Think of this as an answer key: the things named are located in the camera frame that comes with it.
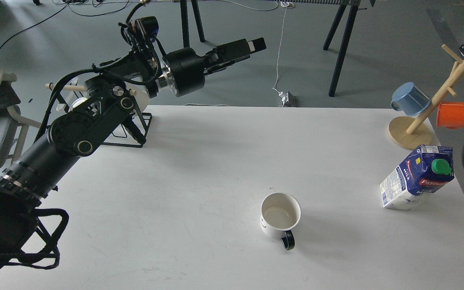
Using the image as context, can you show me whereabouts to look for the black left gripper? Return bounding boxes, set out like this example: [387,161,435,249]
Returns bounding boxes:
[162,38,267,97]

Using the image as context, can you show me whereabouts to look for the blue milk carton green cap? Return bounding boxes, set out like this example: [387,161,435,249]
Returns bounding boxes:
[379,145,454,210]

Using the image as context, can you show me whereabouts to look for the white mug black handle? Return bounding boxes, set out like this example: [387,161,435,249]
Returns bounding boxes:
[260,192,302,251]

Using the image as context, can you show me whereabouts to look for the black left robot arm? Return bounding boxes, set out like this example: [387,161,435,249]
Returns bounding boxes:
[0,35,266,269]

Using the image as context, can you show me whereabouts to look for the orange mug on tree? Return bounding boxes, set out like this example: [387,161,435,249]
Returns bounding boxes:
[436,101,464,129]

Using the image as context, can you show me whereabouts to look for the grey power plug box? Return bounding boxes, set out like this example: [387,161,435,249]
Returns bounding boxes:
[278,91,297,107]

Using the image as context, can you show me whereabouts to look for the blue mug on tree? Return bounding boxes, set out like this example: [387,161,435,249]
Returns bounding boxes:
[390,81,431,117]

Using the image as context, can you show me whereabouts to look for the black table legs right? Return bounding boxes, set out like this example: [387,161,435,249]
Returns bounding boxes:
[323,0,360,97]

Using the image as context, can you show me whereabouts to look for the wooden mug tree stand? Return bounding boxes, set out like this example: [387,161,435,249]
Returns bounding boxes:
[387,44,464,150]

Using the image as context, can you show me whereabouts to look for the white ribbed mug rear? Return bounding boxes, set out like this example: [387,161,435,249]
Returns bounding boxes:
[127,84,150,112]

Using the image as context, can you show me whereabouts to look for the white ribbed mug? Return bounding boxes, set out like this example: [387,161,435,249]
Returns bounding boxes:
[68,97,87,112]
[127,84,150,112]

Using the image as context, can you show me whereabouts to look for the white ribbed mug front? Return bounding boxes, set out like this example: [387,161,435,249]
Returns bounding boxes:
[68,97,87,112]

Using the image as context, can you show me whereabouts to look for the white cable on floor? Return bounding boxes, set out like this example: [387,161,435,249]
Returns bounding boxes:
[216,0,295,95]

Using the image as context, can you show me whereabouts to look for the black wire mug rack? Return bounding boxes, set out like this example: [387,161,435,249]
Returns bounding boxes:
[48,80,146,155]

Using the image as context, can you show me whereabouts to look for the black cables on floor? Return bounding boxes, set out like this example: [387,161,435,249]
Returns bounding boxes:
[0,0,136,57]

